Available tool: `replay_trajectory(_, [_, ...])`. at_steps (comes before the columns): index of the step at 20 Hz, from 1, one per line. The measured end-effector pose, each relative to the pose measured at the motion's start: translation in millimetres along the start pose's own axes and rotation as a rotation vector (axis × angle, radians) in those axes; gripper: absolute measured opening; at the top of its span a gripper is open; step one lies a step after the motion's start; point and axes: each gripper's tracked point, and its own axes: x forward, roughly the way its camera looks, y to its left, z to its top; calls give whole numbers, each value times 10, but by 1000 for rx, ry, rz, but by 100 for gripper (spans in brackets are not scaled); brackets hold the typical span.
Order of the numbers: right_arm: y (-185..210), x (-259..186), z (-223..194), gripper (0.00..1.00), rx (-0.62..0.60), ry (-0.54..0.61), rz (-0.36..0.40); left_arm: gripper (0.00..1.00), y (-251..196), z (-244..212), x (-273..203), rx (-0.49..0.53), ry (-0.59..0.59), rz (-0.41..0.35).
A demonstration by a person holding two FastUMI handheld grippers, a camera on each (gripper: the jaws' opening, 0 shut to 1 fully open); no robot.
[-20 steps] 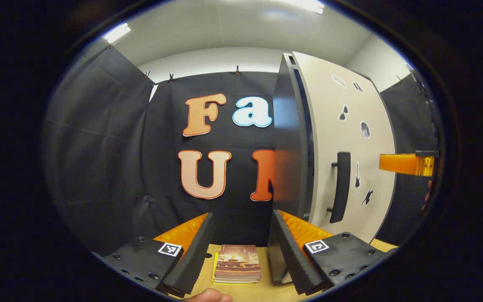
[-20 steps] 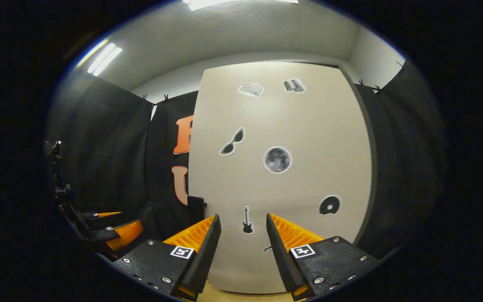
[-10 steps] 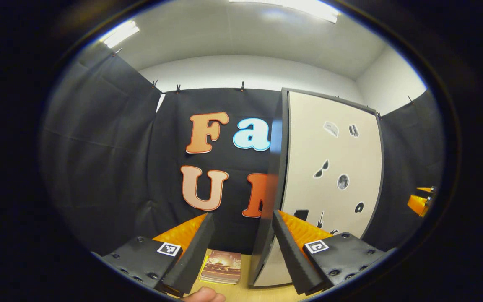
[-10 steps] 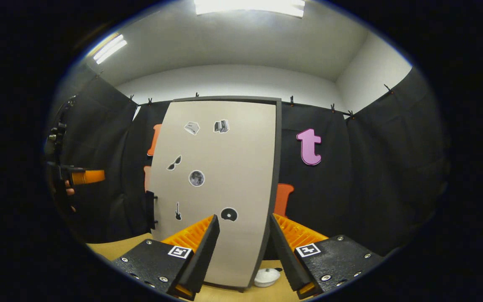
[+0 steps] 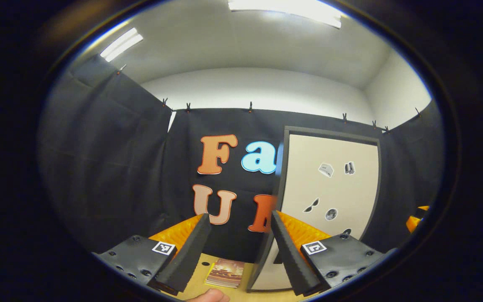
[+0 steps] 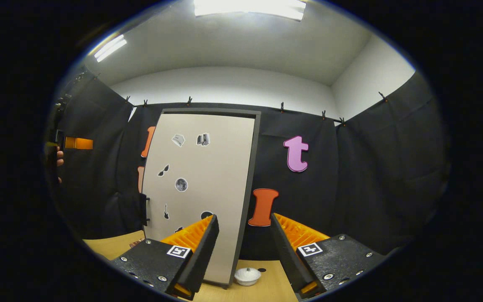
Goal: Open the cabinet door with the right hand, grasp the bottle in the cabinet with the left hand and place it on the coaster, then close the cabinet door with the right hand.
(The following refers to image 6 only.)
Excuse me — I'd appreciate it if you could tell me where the dark grey cabinet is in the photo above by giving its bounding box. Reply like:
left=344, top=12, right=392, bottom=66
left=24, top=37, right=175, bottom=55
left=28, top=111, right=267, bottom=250
left=140, top=107, right=262, bottom=290

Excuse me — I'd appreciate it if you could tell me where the beige cabinet door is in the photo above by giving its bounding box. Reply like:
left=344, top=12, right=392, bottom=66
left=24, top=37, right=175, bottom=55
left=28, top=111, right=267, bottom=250
left=140, top=113, right=256, bottom=287

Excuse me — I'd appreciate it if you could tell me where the row of black clips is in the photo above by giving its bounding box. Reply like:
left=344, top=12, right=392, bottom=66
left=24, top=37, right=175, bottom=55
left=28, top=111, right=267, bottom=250
left=94, top=71, right=390, bottom=127

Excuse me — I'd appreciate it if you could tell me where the large ceiling light panel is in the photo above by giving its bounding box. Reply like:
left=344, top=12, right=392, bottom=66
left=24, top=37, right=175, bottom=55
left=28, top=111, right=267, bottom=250
left=194, top=0, right=307, bottom=22

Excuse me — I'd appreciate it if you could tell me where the black backdrop cloth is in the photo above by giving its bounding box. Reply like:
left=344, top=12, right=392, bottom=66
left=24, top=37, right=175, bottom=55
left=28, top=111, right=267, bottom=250
left=46, top=66, right=450, bottom=261

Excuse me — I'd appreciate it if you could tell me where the white lidded bowl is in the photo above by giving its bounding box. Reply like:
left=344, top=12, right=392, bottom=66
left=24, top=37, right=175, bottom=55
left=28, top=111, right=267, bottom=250
left=234, top=267, right=262, bottom=287

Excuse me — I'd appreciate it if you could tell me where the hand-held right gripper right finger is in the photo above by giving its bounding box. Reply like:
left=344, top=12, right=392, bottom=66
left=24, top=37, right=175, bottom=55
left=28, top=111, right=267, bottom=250
left=270, top=212, right=389, bottom=299

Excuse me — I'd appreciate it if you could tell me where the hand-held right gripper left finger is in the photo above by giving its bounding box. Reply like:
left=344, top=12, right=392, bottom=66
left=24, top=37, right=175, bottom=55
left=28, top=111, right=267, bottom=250
left=111, top=214, right=221, bottom=301

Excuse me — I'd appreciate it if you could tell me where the small ceiling light panel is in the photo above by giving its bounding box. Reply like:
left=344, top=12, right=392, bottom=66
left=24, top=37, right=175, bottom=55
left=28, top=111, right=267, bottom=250
left=93, top=34, right=128, bottom=63

